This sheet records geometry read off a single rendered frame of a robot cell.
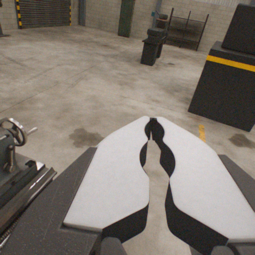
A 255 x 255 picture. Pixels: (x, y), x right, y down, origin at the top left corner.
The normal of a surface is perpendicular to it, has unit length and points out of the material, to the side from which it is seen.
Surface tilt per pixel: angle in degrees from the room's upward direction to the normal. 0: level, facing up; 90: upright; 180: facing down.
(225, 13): 90
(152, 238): 0
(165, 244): 0
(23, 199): 57
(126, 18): 90
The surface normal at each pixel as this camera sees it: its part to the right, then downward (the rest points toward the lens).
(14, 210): 0.87, -0.20
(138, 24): -0.29, 0.48
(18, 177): 0.94, 0.24
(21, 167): 0.15, -0.83
